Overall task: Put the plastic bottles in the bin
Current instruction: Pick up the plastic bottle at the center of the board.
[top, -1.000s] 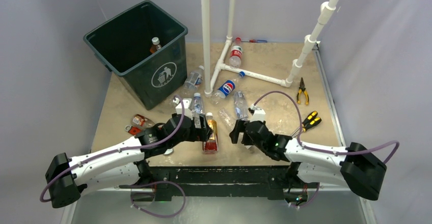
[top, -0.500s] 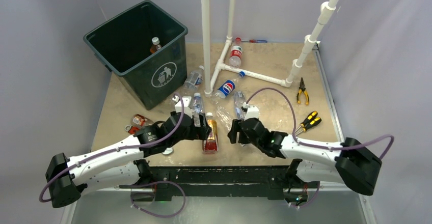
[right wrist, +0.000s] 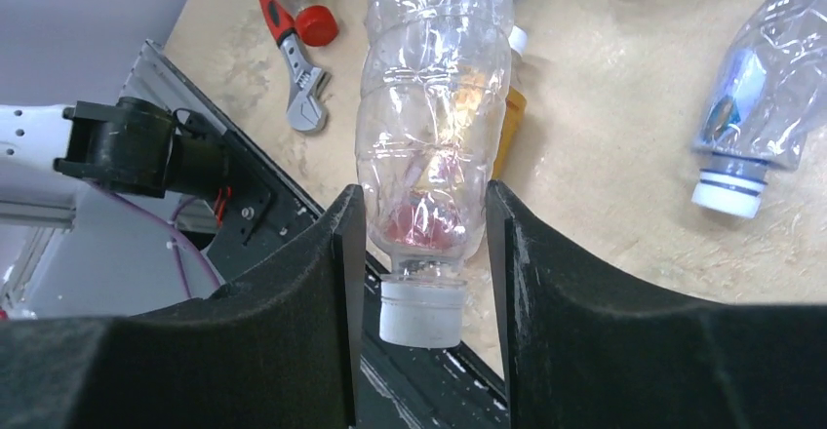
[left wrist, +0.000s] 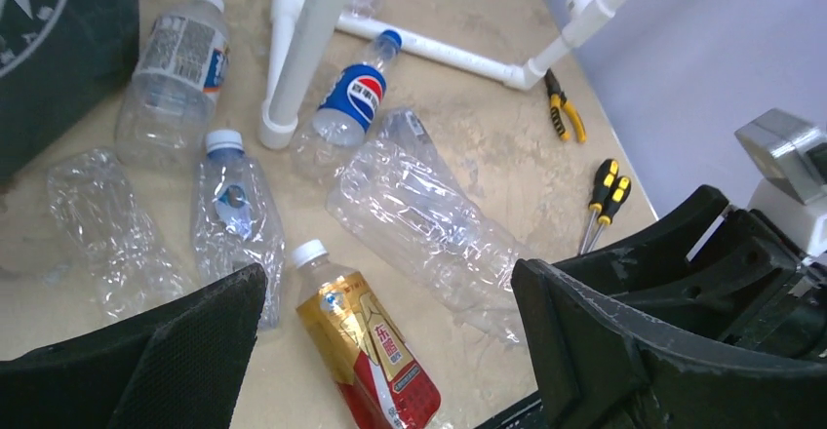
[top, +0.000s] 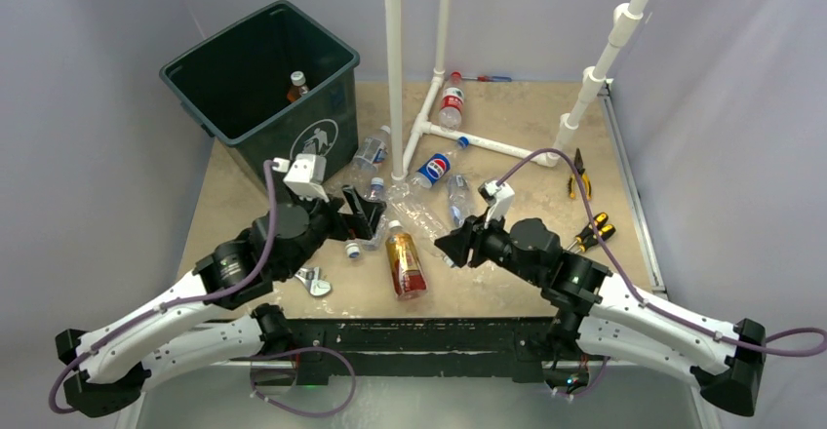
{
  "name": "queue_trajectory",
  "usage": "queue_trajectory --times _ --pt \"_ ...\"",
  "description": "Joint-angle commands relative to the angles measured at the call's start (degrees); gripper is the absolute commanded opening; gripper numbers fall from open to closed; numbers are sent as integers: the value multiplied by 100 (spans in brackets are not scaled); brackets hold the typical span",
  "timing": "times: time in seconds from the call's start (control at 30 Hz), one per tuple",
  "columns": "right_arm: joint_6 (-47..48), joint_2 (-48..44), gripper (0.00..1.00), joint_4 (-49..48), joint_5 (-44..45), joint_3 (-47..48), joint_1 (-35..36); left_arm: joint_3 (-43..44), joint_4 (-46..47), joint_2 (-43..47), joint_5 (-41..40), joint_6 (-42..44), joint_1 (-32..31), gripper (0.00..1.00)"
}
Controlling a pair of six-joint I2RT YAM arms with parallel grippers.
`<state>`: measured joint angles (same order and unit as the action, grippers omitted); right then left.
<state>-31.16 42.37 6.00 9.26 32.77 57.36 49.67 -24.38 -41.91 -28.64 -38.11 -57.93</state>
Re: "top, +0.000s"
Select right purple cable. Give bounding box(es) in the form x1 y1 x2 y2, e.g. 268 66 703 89
495 148 827 358

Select yellow handle pliers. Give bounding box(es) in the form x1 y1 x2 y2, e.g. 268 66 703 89
568 147 592 201

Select red label water bottle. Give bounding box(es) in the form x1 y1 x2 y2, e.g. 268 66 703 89
437 71 465 131

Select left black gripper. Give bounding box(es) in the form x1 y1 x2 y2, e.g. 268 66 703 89
282 183 385 279

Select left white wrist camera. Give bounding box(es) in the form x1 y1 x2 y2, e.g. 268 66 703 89
272 153 330 202

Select small pepsi bottle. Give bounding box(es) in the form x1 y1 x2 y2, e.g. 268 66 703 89
407 136 470 192

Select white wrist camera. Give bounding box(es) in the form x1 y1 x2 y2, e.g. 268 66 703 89
272 153 330 202
478 179 515 227

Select dark green trash bin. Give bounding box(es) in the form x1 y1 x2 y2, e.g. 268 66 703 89
159 0 360 184

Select clear bottle white cap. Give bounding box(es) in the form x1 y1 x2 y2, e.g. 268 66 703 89
365 176 387 203

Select clear bottle near bin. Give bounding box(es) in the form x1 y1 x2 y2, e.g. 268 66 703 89
349 125 391 178

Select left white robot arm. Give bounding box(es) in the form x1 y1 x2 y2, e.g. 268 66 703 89
49 185 386 418

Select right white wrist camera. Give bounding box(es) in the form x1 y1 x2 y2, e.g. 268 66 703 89
478 179 515 227

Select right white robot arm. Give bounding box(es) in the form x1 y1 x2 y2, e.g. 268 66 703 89
435 216 766 416

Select red handle adjustable wrench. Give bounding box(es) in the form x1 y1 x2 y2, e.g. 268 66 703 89
295 267 333 298

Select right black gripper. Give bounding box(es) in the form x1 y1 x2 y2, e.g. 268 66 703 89
436 206 541 286

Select yellow red tea bottle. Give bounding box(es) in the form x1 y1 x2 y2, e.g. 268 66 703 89
385 220 427 300

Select long crushed clear bottle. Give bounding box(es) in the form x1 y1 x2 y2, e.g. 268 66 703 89
387 182 457 268

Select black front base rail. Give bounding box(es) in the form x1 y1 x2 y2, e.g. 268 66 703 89
291 317 579 385

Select purple cable loop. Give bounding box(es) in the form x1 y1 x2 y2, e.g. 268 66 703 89
248 347 358 419

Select white PVC pipe frame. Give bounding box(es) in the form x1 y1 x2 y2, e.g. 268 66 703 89
384 0 650 180

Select blue label water bottle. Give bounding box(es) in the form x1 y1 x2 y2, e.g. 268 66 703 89
447 174 475 227

